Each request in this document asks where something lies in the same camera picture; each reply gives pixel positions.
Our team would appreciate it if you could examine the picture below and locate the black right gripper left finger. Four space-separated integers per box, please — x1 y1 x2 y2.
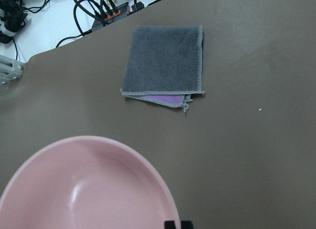
164 221 175 229

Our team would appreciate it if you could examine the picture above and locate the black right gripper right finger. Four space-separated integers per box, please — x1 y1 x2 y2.
181 221 193 229

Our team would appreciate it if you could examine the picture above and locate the small pink bowl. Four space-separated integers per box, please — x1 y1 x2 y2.
0 136 181 229

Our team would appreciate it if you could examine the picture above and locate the grey folded cloth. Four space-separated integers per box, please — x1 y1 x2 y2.
120 26 204 111

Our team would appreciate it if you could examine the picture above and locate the black usb hub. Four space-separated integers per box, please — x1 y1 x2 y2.
91 2 130 32

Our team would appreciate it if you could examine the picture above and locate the aluminium frame post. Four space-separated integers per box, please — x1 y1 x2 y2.
0 55 25 85

